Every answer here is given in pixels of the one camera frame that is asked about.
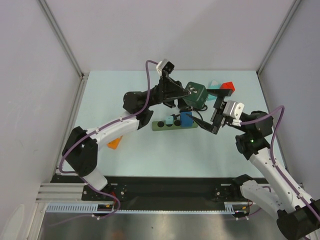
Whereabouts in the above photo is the orange power strip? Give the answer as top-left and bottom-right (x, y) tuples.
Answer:
(106, 136), (123, 150)

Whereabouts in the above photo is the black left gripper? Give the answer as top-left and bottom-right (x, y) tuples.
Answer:
(143, 71), (198, 110)

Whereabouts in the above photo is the right aluminium frame post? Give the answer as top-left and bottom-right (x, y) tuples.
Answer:
(256, 0), (303, 78)

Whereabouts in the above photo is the light blue plug charger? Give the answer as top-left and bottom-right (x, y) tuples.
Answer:
(165, 115), (174, 125)

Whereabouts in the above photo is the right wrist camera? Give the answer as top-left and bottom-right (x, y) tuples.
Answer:
(222, 100), (245, 127)

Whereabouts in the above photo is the green power strip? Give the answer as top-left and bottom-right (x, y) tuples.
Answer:
(151, 120), (198, 132)

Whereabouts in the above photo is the teal mountain-shaped power strip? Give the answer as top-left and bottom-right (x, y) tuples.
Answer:
(207, 80), (222, 102)

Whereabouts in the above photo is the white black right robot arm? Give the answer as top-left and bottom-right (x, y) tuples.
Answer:
(192, 89), (320, 240)

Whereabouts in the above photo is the white cable duct rail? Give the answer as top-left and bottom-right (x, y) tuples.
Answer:
(46, 202), (250, 216)

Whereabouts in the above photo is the red cube socket adapter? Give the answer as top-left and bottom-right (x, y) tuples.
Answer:
(220, 81), (236, 97)

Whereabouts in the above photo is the dark green cube socket adapter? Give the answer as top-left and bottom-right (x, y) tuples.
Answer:
(182, 81), (209, 110)

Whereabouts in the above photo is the blue cube socket adapter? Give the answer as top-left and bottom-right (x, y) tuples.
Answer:
(180, 111), (193, 128)

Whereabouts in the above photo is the aluminium frame post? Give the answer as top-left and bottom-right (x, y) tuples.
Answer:
(256, 0), (303, 78)
(36, 0), (85, 80)

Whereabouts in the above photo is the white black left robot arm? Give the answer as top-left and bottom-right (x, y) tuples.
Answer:
(62, 71), (190, 200)

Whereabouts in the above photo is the left aluminium frame post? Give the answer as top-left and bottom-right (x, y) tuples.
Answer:
(36, 0), (85, 80)

